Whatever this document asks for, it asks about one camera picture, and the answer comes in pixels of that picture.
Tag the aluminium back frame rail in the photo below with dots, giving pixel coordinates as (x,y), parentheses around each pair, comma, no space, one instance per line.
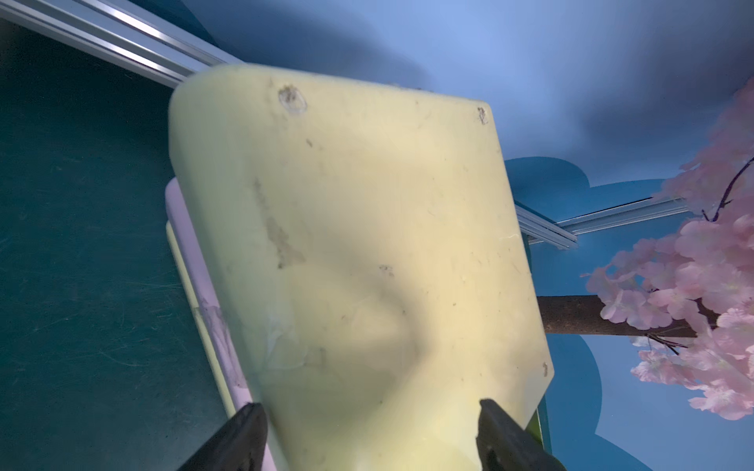
(129,37)

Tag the pink blossom artificial tree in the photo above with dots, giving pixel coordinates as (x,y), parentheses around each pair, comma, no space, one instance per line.
(687,298)

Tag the yellow-green drawer cabinet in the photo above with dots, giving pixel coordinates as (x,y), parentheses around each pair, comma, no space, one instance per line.
(364,249)

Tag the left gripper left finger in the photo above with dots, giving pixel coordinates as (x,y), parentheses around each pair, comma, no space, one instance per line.
(240,444)

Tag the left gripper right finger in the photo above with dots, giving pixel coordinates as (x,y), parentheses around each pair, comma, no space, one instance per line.
(503,445)

